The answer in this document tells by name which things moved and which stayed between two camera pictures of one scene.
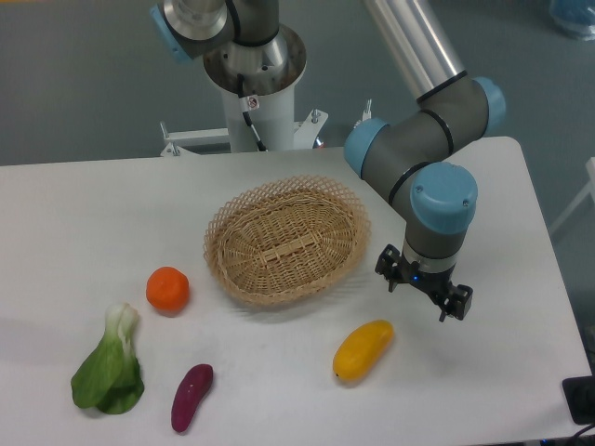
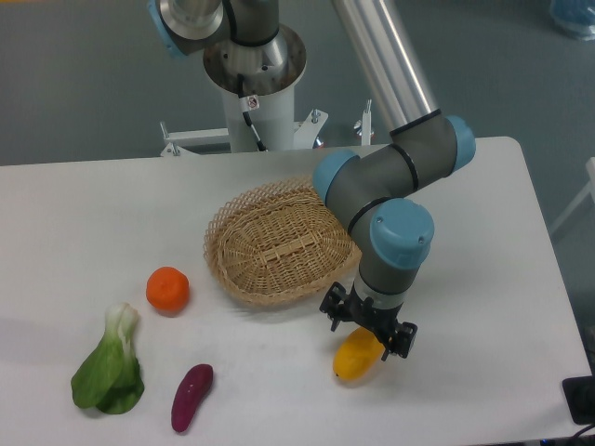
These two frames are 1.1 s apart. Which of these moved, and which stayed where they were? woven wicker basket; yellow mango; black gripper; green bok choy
Moved: black gripper
Stayed: green bok choy; yellow mango; woven wicker basket
